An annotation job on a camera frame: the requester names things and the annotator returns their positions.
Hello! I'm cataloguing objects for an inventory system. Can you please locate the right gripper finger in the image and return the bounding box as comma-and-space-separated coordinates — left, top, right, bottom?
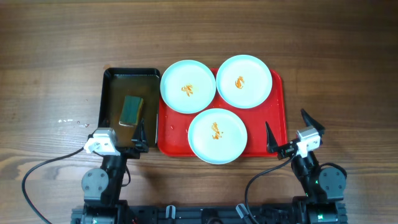
300, 109, 325, 134
266, 122, 279, 153

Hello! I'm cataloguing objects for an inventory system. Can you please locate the green and yellow sponge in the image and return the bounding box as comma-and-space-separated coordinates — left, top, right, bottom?
119, 95, 144, 126

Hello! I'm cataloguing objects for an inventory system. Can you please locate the white plate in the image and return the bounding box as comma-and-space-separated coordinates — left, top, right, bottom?
216, 55, 272, 109
160, 60, 216, 114
187, 108, 248, 165

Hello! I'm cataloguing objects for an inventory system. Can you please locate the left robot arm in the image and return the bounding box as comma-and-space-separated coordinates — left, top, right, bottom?
72, 120, 149, 224

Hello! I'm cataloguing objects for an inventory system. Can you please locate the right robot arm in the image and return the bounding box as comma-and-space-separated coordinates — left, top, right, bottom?
266, 110, 348, 223

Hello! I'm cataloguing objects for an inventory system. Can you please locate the red plastic serving tray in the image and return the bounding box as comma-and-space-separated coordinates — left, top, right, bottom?
157, 70, 288, 157

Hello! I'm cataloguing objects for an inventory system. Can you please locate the black water tray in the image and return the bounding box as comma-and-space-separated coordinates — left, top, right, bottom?
98, 68, 160, 147

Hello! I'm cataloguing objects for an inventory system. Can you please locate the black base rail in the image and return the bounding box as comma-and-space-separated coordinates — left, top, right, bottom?
70, 203, 348, 224

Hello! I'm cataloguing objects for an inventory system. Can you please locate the left black cable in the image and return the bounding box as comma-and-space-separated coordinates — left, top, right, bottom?
21, 146, 86, 224

